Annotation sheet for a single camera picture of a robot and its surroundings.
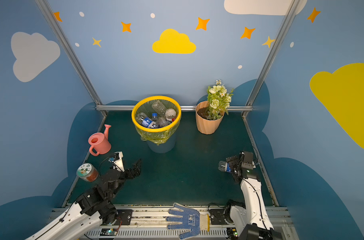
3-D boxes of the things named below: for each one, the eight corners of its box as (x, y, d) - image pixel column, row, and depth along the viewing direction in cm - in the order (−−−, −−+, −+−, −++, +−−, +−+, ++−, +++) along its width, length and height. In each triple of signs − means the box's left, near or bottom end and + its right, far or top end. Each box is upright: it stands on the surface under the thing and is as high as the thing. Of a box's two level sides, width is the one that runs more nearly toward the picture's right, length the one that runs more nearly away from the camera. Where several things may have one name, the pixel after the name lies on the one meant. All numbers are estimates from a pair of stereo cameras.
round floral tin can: (78, 182, 85) (72, 177, 80) (85, 168, 91) (79, 163, 86) (95, 182, 85) (90, 177, 80) (101, 168, 91) (96, 163, 86)
